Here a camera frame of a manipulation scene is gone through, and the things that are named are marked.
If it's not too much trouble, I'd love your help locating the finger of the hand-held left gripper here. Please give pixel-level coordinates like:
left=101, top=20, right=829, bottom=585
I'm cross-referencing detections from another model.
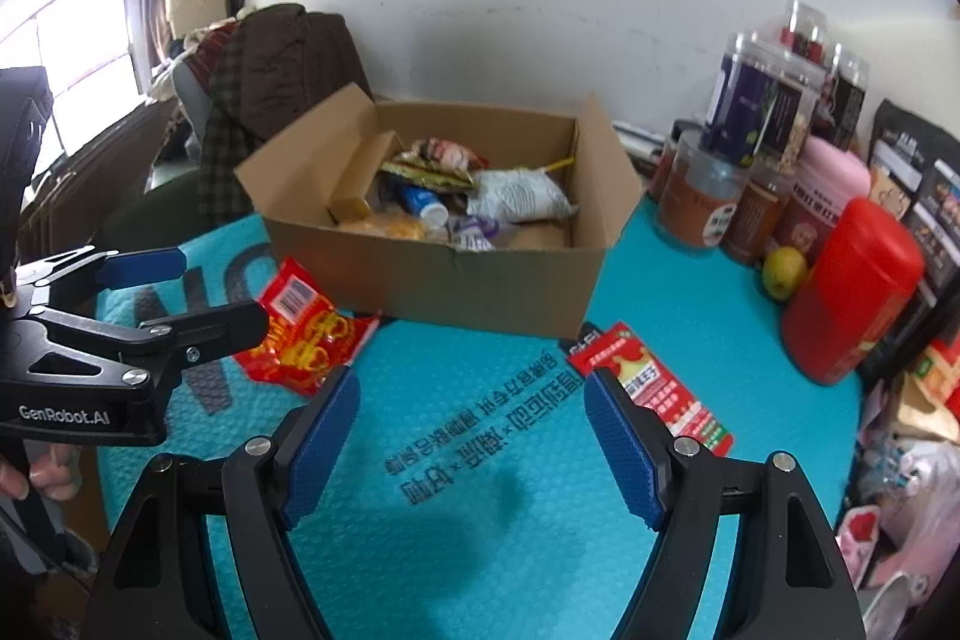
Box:
left=15, top=246, right=187, bottom=311
left=37, top=299, right=269, bottom=367

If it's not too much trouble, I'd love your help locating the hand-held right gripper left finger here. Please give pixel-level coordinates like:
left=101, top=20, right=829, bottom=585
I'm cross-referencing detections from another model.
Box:
left=86, top=366, right=362, bottom=640

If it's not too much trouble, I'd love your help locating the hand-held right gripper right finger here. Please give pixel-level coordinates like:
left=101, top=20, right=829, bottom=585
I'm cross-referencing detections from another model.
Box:
left=583, top=368, right=860, bottom=640

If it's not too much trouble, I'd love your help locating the red sachet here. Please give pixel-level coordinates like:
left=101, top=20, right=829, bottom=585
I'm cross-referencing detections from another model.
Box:
left=566, top=321, right=736, bottom=457

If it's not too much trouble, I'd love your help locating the red packet with yellow rings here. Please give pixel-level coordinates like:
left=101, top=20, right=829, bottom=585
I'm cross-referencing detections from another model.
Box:
left=234, top=257, right=382, bottom=397

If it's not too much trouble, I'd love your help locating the cream window box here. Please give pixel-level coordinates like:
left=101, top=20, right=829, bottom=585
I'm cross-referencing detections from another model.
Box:
left=328, top=131, right=406, bottom=225

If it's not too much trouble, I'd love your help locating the yellow corn snack bag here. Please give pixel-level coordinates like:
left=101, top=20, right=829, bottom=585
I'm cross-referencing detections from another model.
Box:
left=341, top=212, right=428, bottom=244

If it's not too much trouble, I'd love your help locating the brown cardboard box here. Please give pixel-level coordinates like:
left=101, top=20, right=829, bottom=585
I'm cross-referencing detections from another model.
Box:
left=234, top=83, right=646, bottom=341

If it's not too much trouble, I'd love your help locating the small blue and white bottle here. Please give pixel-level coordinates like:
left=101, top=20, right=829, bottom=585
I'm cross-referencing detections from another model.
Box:
left=397, top=184, right=451, bottom=221

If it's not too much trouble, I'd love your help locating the purple and silver snack packet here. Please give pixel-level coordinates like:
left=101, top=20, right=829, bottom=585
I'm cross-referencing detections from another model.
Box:
left=446, top=216, right=500, bottom=253

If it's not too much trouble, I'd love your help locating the green and pink snack packet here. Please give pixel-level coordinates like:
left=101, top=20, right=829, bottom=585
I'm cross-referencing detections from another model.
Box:
left=381, top=137, right=488, bottom=191

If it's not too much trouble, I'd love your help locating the white bread packet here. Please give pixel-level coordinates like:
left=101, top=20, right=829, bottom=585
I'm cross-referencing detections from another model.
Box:
left=466, top=166, right=580, bottom=223

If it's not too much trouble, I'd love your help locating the person's left hand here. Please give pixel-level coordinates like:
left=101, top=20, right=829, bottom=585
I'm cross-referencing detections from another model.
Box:
left=0, top=447, right=82, bottom=502

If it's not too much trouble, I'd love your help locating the teal bubble mat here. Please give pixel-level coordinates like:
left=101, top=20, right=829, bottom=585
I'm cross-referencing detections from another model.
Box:
left=97, top=190, right=863, bottom=640

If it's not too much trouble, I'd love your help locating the plaid cloth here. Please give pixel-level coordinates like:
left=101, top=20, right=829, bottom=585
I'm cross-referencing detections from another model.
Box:
left=199, top=29, right=263, bottom=210

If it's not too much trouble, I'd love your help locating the window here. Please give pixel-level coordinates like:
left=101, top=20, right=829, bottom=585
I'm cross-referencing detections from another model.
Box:
left=0, top=0, right=143, bottom=161

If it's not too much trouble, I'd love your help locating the green apple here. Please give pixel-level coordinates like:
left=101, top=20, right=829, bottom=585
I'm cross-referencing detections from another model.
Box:
left=763, top=246, right=809, bottom=301

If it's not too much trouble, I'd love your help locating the pink and white packet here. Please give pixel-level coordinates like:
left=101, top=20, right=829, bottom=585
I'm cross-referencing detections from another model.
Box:
left=834, top=505, right=882, bottom=585

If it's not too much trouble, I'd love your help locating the brown jacket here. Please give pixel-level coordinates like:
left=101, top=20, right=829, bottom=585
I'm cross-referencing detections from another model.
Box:
left=236, top=2, right=374, bottom=142

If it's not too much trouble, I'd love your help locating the purple curtain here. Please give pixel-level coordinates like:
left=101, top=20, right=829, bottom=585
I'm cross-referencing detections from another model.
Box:
left=124, top=0, right=170, bottom=79

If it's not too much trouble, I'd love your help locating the clear jar of red powder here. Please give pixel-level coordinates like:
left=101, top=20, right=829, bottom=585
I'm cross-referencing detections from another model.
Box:
left=654, top=139, right=751, bottom=255

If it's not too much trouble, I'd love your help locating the clear jar of brown powder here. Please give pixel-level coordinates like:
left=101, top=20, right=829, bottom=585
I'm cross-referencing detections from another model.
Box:
left=720, top=167, right=788, bottom=266

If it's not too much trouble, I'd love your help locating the red canister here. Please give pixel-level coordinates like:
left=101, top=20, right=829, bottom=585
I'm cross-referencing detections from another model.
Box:
left=781, top=197, right=925, bottom=386

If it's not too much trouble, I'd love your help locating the stack of flat boxes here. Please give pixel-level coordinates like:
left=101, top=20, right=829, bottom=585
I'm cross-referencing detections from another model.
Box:
left=611, top=119, right=672, bottom=161

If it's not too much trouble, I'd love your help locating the orange and cream packet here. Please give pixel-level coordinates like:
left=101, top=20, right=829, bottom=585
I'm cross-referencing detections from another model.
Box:
left=892, top=340, right=960, bottom=442

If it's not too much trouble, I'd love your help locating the pink lidded jar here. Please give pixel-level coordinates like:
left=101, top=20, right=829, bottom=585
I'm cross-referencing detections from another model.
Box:
left=772, top=136, right=872, bottom=270

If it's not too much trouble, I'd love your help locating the clear jar with purple label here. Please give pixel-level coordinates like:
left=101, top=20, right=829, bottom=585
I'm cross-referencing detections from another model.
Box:
left=700, top=32, right=781, bottom=165

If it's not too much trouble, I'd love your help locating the clear jar of nuts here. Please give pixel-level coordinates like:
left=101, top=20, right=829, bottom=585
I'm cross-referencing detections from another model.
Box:
left=750, top=47, right=822, bottom=176

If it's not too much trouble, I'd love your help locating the black printed pouch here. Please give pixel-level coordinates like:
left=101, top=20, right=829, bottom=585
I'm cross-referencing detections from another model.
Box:
left=859, top=98, right=960, bottom=386

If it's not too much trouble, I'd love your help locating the clear jar with dark label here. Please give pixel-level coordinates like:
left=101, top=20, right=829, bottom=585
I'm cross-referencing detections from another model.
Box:
left=817, top=44, right=869, bottom=150

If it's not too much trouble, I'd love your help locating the clear jar with red contents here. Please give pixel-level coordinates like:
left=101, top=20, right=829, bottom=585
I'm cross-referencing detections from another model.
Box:
left=780, top=0, right=830, bottom=60

